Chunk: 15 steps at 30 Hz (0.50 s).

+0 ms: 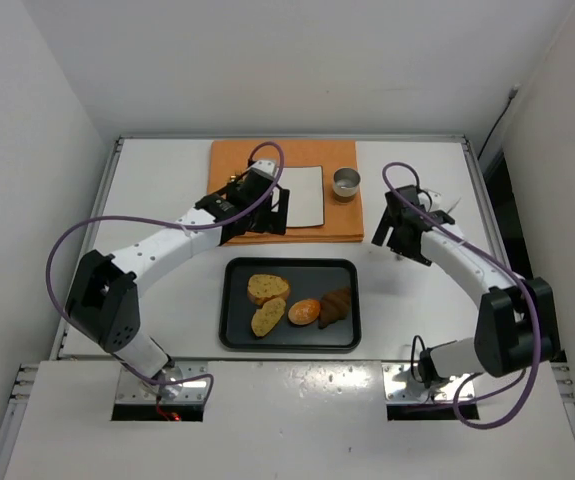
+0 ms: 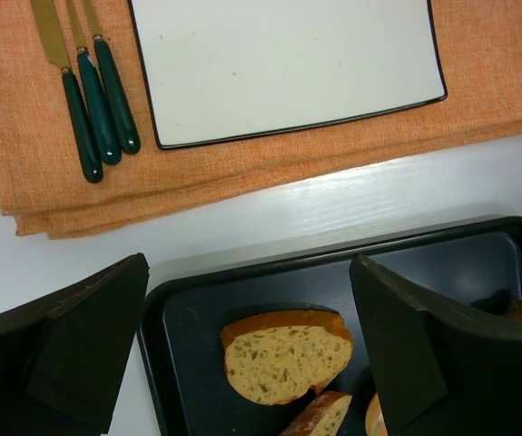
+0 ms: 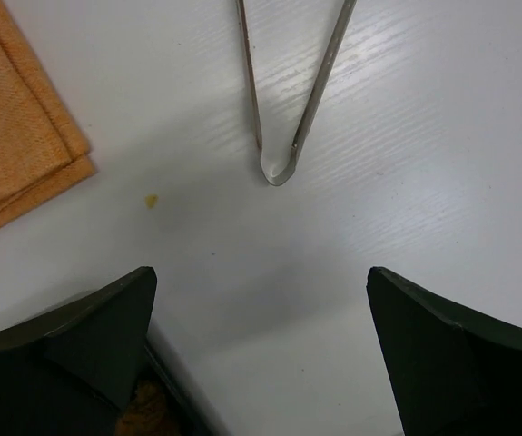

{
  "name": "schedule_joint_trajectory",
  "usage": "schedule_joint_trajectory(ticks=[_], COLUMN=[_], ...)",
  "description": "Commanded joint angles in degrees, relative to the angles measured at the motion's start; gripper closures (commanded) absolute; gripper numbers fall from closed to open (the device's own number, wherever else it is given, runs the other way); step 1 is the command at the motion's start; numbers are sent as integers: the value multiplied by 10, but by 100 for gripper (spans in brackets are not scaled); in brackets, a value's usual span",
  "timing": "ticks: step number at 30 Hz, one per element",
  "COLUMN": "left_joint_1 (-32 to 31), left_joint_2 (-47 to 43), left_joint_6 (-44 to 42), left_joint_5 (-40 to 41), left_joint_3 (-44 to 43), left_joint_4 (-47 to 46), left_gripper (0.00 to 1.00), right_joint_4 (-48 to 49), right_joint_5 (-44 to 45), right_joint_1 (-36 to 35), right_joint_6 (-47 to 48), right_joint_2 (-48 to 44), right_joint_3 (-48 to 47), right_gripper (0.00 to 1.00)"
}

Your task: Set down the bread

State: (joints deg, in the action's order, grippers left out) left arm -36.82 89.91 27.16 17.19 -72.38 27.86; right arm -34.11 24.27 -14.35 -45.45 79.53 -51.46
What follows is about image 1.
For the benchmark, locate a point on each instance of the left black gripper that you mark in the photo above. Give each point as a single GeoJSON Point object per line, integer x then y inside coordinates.
{"type": "Point", "coordinates": [269, 210]}

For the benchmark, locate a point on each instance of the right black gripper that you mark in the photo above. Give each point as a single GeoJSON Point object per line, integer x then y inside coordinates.
{"type": "Point", "coordinates": [394, 228]}

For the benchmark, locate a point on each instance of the toasted bread slice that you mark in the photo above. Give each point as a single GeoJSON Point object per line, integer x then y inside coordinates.
{"type": "Point", "coordinates": [267, 317]}
{"type": "Point", "coordinates": [264, 287]}

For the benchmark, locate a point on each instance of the dark chocolate croissant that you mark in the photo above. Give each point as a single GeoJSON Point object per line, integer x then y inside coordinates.
{"type": "Point", "coordinates": [335, 306]}

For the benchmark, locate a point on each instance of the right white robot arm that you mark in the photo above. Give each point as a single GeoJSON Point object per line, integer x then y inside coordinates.
{"type": "Point", "coordinates": [514, 315]}

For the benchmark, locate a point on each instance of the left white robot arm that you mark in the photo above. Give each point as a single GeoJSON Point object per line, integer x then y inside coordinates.
{"type": "Point", "coordinates": [103, 302]}

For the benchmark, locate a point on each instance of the white square plate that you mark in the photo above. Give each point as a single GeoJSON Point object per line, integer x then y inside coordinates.
{"type": "Point", "coordinates": [306, 200]}

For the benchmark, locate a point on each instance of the orange cloth placemat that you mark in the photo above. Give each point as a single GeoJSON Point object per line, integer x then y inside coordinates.
{"type": "Point", "coordinates": [343, 221]}

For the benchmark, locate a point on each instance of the black serving tray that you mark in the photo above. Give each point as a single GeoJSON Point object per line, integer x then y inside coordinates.
{"type": "Point", "coordinates": [309, 278]}

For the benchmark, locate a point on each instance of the small metal cup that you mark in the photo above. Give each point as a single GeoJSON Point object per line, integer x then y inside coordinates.
{"type": "Point", "coordinates": [345, 184]}

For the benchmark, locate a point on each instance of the round glazed bun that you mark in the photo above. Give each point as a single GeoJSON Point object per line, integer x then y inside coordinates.
{"type": "Point", "coordinates": [304, 312]}

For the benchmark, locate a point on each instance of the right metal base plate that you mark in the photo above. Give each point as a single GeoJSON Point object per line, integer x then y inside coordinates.
{"type": "Point", "coordinates": [401, 389]}

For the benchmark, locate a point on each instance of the metal base plate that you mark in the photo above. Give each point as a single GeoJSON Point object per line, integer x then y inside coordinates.
{"type": "Point", "coordinates": [401, 389]}
{"type": "Point", "coordinates": [191, 387]}

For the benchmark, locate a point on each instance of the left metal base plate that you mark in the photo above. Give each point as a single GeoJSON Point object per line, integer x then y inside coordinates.
{"type": "Point", "coordinates": [191, 387]}

